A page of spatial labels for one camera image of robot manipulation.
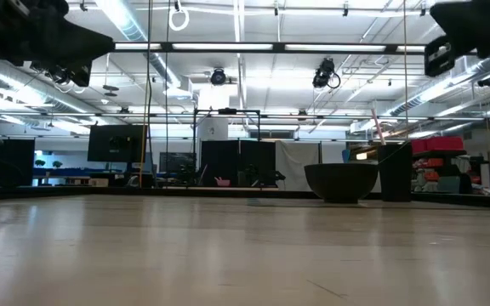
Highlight black round hanging camera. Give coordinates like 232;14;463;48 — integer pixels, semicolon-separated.
209;67;228;87

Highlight small dark monitor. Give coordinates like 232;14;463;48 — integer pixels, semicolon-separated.
158;151;197;174

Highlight black partition panels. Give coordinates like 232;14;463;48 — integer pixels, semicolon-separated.
200;139;278;188

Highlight thin black stand frame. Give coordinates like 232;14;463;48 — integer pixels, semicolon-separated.
192;107;262;188

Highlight yellow hanging cable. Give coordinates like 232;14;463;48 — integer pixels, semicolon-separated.
138;71;151;188

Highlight shelf with orange bins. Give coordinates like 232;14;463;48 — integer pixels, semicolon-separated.
410;149;490;196

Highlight large black monitor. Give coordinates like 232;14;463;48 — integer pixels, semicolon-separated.
87;124;148;163

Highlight black camera with cable loop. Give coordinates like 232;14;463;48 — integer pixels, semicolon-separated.
311;58;342;90

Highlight overhead LED light bar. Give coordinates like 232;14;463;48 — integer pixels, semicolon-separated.
114;41;427;54

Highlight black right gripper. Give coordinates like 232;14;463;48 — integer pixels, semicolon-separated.
424;0;490;77

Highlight orange straw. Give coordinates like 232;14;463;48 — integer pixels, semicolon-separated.
370;108;387;146

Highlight black bowl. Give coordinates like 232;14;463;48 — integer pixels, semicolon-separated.
303;162;379;204

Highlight white hanging ring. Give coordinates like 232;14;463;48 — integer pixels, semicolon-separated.
168;8;191;32

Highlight red storage bins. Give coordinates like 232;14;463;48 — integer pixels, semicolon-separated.
410;135;465;155

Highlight white hanging sheet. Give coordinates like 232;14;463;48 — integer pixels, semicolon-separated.
275;141;322;192

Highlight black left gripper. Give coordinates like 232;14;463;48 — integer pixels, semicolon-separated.
0;0;115;88

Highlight silver spiral ceiling duct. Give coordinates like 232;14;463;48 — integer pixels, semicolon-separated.
94;0;195;101
389;54;490;118

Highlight black cabinet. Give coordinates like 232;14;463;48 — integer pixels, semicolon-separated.
0;138;36;188

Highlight black cylindrical cup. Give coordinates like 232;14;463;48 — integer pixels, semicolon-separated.
376;143;413;203

